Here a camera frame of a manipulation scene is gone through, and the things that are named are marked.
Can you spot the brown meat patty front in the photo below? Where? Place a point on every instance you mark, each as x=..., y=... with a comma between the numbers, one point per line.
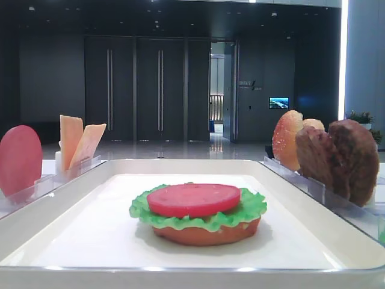
x=319, y=159

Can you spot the brown meat patty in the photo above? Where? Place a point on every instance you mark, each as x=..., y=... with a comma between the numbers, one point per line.
x=319, y=159
x=358, y=150

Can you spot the red tomato slice on burger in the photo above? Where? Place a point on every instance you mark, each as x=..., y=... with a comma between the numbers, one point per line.
x=193, y=200

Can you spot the green lettuce leaf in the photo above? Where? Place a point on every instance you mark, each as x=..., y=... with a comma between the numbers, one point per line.
x=251, y=207

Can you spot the leaning orange cheese slice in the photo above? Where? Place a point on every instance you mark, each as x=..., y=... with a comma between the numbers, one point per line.
x=88, y=143

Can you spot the tall orange cheese slice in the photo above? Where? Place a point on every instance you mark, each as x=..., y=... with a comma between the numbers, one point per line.
x=71, y=130

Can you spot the brown meat patty rear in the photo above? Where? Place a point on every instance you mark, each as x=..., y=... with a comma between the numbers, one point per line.
x=358, y=150

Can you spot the upright red tomato slice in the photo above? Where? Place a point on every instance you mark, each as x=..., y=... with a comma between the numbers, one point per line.
x=21, y=162

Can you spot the bottom bun slice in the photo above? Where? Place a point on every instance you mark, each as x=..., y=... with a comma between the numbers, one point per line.
x=201, y=237

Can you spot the seeded top bun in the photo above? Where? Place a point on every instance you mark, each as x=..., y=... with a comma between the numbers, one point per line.
x=283, y=141

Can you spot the white rectangular tray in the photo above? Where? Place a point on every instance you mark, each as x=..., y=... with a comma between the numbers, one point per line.
x=81, y=235

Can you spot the potted green plant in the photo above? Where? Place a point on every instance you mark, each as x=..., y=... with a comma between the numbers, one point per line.
x=366, y=120

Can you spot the clear acrylic left holder rack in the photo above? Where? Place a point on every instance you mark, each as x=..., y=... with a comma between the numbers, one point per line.
x=44, y=186

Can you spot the clear acrylic holder rack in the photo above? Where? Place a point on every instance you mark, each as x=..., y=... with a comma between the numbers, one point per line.
x=369, y=218
x=44, y=186

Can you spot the clear acrylic right holder rack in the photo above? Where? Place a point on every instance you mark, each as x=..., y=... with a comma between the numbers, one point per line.
x=369, y=218

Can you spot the wall display screen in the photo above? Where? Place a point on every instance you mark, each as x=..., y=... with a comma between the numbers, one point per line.
x=278, y=103

